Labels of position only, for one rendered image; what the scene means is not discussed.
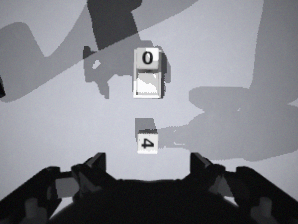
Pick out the white rectangular tray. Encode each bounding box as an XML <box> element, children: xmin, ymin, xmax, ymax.
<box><xmin>134</xmin><ymin>50</ymin><xmax>161</xmax><ymax>98</ymax></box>

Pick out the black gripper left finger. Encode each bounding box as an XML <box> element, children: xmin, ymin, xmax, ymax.
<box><xmin>0</xmin><ymin>152</ymin><xmax>128</xmax><ymax>224</ymax></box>

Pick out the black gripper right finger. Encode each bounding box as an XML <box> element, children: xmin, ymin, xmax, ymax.
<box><xmin>173</xmin><ymin>152</ymin><xmax>298</xmax><ymax>224</ymax></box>

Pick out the white cube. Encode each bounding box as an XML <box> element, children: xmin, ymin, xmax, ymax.
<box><xmin>137</xmin><ymin>47</ymin><xmax>159</xmax><ymax>73</ymax></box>
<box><xmin>137</xmin><ymin>130</ymin><xmax>158</xmax><ymax>154</ymax></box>

